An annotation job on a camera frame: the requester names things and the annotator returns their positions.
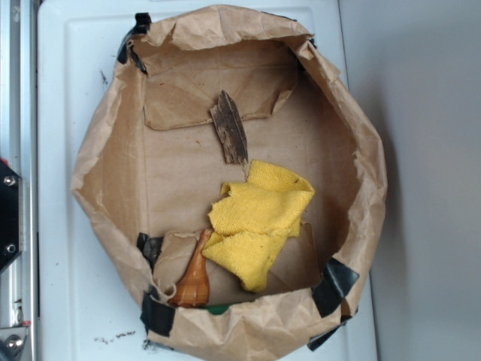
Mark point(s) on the dark brown wood chip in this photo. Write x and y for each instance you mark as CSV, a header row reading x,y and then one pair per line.
x,y
230,129

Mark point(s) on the brown paper lined bin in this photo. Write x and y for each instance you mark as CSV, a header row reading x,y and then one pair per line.
x,y
151,167

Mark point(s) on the yellow cloth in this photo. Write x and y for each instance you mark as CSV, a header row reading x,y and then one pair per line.
x,y
253,220

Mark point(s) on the green object under paper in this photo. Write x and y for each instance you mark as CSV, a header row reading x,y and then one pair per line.
x,y
217,309

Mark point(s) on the black metal bracket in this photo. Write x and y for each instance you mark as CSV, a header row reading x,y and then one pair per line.
x,y
11,215

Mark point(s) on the aluminium frame rail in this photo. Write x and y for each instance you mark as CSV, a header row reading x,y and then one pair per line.
x,y
19,284

